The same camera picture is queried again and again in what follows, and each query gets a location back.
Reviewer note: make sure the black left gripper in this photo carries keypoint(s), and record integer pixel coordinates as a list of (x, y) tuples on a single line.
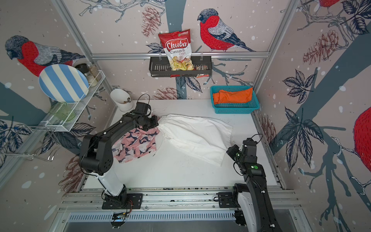
[(155, 123)]

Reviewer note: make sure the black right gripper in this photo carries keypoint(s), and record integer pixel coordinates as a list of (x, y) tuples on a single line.
[(232, 150)]

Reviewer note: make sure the pink patterned shorts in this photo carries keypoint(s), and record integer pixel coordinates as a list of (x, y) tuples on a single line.
[(135, 144)]

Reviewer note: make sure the white shorts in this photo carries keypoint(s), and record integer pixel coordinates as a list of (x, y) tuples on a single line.
[(206, 139)]

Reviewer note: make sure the orange shorts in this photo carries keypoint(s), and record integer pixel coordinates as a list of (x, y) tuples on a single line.
[(238, 97)]

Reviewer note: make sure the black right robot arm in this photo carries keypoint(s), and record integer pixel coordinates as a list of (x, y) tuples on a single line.
[(253, 197)]

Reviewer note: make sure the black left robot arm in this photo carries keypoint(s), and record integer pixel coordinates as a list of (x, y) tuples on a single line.
[(96, 158)]

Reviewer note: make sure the white ceramic cup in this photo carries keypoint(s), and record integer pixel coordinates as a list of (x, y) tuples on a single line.
[(122, 100)]

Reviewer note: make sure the teal plastic basket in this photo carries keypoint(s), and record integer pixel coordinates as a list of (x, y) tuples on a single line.
[(233, 108)]

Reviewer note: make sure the small snack packet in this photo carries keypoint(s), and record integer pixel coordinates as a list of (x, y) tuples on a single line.
[(200, 67)]

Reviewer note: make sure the dark lid spice jar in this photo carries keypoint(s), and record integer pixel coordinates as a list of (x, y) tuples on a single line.
[(83, 67)]

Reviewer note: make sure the red Chuba chips bag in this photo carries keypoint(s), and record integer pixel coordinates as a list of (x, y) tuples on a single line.
[(177, 47)]

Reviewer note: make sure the blue white striped plate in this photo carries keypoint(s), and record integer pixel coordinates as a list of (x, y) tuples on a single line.
[(63, 83)]

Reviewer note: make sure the black wire wall basket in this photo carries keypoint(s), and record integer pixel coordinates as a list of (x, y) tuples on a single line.
[(160, 67)]

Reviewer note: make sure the clear acrylic wall shelf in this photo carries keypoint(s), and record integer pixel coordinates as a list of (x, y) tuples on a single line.
[(74, 110)]

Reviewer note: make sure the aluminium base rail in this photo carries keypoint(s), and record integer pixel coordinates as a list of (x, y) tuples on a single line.
[(157, 204)]

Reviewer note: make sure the chrome wire wall rack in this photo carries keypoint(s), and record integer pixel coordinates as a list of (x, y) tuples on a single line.
[(29, 142)]

